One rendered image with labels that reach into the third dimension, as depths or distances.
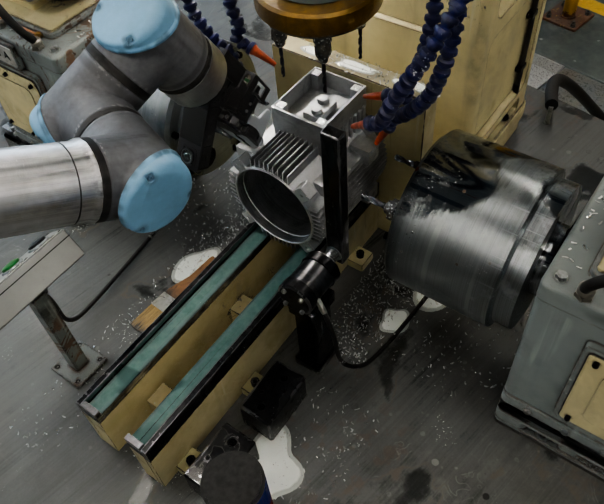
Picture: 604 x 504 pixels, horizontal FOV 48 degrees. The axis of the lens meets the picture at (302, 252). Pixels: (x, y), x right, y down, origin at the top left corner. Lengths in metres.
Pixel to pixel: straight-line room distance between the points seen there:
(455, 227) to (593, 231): 0.17
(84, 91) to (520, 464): 0.81
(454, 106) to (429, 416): 0.52
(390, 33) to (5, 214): 0.76
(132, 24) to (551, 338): 0.63
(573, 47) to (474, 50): 2.17
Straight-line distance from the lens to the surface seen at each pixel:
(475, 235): 0.93
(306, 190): 1.03
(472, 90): 1.21
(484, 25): 1.14
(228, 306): 1.20
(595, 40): 3.38
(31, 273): 1.06
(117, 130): 0.76
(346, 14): 0.94
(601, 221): 0.94
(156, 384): 1.14
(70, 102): 0.82
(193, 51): 0.86
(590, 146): 1.59
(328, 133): 0.88
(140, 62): 0.82
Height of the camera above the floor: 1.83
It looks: 51 degrees down
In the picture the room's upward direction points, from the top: 6 degrees counter-clockwise
